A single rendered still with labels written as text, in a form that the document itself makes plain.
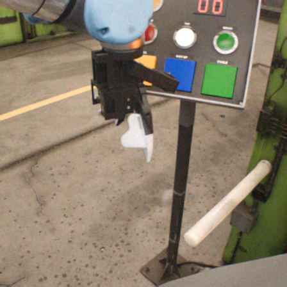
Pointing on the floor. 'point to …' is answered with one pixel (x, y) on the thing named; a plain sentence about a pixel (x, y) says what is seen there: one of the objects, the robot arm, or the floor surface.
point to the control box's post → (180, 176)
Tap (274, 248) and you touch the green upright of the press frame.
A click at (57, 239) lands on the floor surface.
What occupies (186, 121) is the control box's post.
